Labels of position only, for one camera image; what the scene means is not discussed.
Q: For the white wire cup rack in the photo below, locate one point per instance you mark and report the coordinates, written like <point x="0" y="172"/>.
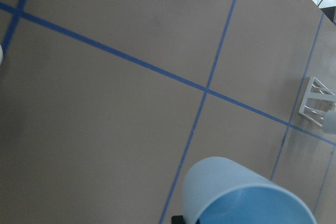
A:
<point x="317" y="100"/>

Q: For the light blue cup off tray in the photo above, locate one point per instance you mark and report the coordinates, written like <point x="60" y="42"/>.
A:
<point x="219" y="190"/>

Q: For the frosted white plastic cup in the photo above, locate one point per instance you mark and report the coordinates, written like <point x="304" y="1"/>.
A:
<point x="329" y="123"/>

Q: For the cream plastic tray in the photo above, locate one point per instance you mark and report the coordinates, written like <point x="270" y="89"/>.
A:
<point x="1" y="55"/>

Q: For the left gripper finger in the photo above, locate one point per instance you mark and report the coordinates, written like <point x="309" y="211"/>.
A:
<point x="179" y="219"/>

